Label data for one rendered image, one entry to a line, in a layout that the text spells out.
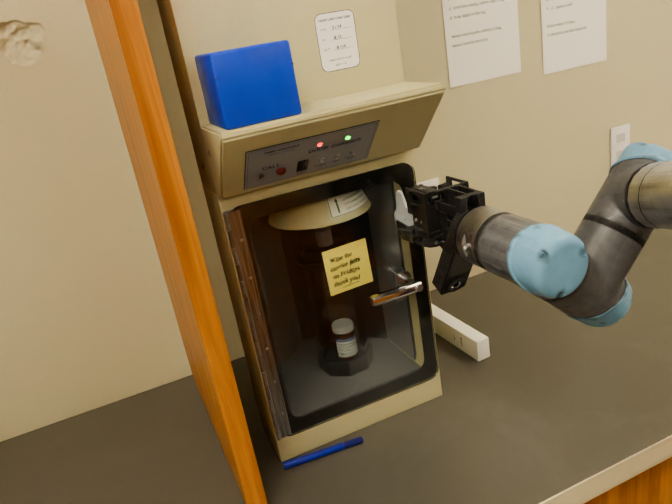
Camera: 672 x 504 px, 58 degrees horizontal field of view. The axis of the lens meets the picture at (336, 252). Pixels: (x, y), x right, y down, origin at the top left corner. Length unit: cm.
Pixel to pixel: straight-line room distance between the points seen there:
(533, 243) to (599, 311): 15
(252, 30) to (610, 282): 56
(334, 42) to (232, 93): 22
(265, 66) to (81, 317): 77
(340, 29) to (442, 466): 68
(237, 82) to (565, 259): 42
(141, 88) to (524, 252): 47
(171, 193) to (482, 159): 100
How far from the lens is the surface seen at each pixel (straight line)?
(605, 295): 77
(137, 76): 75
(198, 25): 86
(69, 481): 123
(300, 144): 81
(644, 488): 117
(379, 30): 94
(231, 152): 77
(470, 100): 156
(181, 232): 78
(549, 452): 104
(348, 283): 96
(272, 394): 99
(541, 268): 66
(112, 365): 141
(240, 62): 76
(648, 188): 71
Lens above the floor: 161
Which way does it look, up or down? 20 degrees down
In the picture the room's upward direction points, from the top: 10 degrees counter-clockwise
